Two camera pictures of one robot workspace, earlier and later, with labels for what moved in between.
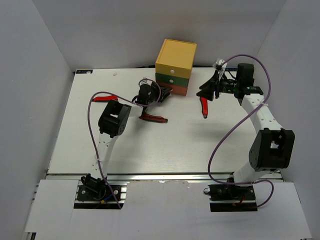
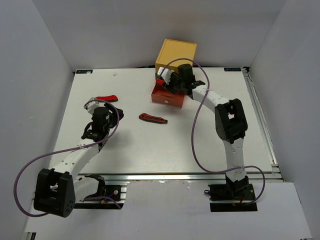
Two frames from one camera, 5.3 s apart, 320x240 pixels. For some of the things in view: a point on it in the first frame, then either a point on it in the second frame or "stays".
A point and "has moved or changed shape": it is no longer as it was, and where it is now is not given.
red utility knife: [204, 106] -> [159, 81]
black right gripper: [210, 86] -> [168, 85]
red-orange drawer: [176, 89] has moved or changed shape
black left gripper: [164, 94] -> [116, 115]
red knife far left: [104, 99] stays
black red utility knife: [146, 116] stays
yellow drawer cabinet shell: [173, 65] stays
